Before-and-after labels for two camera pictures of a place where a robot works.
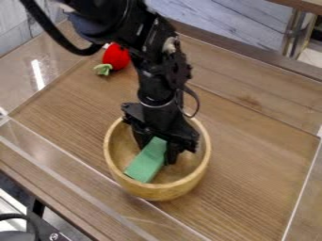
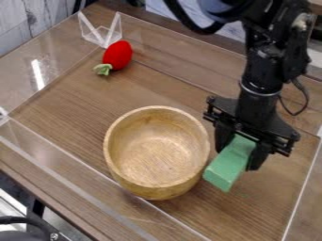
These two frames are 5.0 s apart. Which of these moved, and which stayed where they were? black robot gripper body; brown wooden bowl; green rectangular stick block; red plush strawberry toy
Moved: black robot gripper body; green rectangular stick block
Stayed: brown wooden bowl; red plush strawberry toy
